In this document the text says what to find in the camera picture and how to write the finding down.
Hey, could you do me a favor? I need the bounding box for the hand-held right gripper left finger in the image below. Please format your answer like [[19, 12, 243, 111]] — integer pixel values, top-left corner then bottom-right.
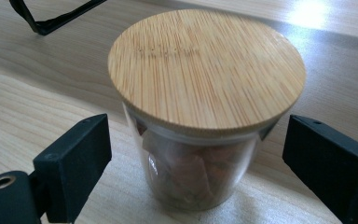
[[33, 113, 113, 223]]

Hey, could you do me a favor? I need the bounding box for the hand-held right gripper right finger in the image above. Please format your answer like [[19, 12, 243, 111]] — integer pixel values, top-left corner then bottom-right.
[[282, 115, 358, 224]]

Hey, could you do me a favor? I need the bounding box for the black metal shelf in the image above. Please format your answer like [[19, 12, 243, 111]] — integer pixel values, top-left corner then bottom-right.
[[8, 0, 358, 36]]

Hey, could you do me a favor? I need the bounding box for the glass jar of red chilies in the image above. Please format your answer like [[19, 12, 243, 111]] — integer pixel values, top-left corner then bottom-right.
[[106, 8, 308, 213]]

